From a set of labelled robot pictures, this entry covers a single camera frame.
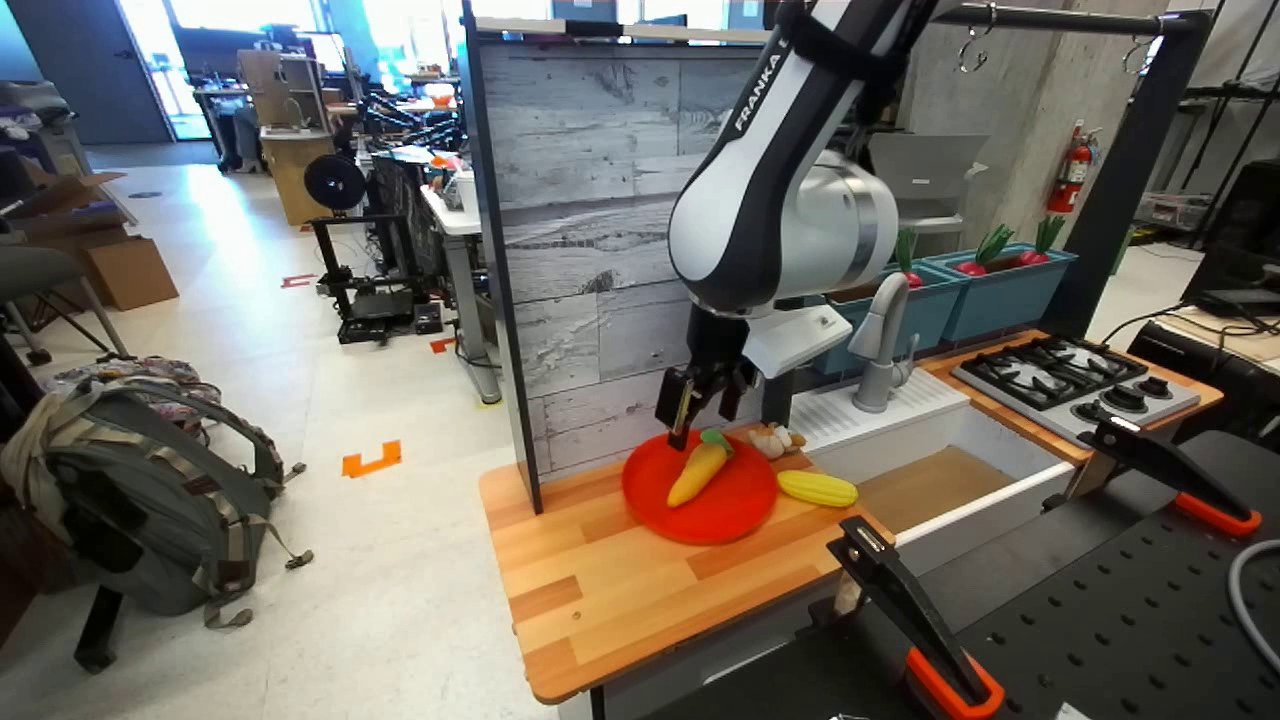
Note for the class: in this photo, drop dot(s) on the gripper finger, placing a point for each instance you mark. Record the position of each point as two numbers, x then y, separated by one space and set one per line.
680 405
733 392

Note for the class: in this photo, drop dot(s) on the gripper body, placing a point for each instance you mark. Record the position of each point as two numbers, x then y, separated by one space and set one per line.
717 345

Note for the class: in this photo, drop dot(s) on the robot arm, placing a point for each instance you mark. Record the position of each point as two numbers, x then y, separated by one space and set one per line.
760 215

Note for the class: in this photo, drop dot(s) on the white garlic plushie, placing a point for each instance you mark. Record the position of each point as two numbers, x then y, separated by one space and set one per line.
775 440

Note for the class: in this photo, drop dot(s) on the carrot plushie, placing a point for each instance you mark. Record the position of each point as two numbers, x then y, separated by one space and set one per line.
700 468

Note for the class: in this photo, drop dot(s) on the red plate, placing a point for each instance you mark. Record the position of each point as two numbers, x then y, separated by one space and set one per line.
735 500

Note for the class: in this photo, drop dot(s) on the yellow corn plushie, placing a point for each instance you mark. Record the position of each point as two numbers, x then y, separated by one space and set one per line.
817 488

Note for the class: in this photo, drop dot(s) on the radish plushie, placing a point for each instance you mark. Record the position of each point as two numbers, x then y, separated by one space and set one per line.
1043 240
985 252
908 258

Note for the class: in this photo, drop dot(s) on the grey toy tap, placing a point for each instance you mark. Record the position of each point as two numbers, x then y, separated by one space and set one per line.
880 335

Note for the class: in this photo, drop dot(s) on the toy kitchen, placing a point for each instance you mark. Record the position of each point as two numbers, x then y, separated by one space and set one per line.
600 560

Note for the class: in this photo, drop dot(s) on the blue planter box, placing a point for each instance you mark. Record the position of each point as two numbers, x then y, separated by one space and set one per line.
1005 295
925 305

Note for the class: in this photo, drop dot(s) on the toy kitchen sink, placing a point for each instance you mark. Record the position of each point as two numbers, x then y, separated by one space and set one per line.
930 480

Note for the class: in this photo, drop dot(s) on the white desk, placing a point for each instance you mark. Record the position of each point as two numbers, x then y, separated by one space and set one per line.
465 270

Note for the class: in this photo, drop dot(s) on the black clamp with orange grip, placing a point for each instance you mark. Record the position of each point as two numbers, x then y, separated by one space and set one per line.
1170 465
905 600

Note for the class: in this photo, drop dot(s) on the orange tape mark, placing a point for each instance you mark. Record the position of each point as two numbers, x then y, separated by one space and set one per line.
372 460

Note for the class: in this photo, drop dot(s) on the toy stove top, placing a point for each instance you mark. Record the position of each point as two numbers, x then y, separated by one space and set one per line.
1070 385

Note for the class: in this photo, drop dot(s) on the black 3d printer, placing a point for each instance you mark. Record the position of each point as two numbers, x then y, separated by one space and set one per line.
360 270

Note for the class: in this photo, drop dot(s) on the black stove knob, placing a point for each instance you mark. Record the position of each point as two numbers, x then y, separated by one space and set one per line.
1155 385
1124 398
1090 411

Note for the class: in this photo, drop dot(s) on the red fire extinguisher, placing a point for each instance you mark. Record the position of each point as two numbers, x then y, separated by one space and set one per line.
1072 170

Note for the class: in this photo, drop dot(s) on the wooden cabinet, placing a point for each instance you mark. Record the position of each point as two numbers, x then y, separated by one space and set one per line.
290 140

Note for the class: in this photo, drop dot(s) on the black rod with hooks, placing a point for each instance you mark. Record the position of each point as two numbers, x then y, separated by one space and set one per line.
1060 18

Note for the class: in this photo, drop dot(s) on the black monitor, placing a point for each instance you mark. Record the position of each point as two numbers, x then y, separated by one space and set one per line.
1245 240

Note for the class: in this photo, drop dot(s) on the grey backpack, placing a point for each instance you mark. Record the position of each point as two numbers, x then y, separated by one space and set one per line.
150 500

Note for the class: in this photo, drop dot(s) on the patterned bag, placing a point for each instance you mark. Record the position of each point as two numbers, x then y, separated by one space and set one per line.
130 372

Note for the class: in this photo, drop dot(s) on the cardboard box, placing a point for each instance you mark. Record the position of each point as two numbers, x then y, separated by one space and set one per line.
110 255

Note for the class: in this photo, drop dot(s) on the grey chair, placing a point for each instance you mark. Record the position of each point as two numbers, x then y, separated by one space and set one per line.
45 280

